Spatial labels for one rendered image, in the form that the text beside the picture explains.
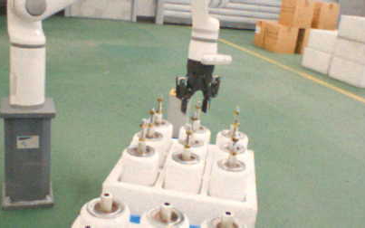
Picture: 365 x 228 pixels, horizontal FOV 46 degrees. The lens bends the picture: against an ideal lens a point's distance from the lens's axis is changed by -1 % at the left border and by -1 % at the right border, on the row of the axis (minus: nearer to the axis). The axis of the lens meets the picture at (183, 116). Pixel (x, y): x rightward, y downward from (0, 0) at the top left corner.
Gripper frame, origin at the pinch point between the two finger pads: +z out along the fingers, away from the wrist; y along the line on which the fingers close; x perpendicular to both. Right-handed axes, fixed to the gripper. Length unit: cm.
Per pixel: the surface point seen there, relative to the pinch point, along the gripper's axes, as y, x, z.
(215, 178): 4.0, 16.4, 13.1
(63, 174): 21, -41, 35
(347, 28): -255, -127, -9
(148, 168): 17.2, 5.4, 12.9
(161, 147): 7.5, -3.5, 11.8
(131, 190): 22.0, 6.3, 17.7
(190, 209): 10.8, 16.6, 20.2
